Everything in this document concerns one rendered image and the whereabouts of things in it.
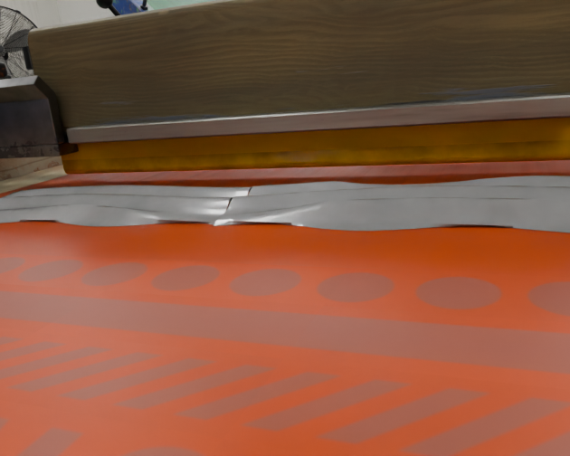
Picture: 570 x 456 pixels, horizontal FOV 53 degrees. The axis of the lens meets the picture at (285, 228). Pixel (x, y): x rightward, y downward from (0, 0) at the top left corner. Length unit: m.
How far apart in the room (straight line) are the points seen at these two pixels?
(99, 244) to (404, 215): 0.13
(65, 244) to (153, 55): 0.15
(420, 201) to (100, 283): 0.13
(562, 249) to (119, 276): 0.15
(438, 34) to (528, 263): 0.15
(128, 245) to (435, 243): 0.12
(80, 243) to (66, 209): 0.05
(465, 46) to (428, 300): 0.17
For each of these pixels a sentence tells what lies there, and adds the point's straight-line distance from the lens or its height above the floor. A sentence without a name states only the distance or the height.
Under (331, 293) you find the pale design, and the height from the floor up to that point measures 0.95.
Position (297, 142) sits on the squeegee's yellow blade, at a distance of 0.34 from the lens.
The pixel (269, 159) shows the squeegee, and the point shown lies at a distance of 0.35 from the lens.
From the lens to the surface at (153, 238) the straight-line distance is 0.25.
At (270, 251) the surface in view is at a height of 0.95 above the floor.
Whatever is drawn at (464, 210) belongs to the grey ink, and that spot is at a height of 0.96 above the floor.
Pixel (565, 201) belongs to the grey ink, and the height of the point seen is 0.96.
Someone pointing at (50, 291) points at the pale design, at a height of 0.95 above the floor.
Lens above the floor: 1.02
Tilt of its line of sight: 16 degrees down
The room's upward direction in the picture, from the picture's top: 6 degrees counter-clockwise
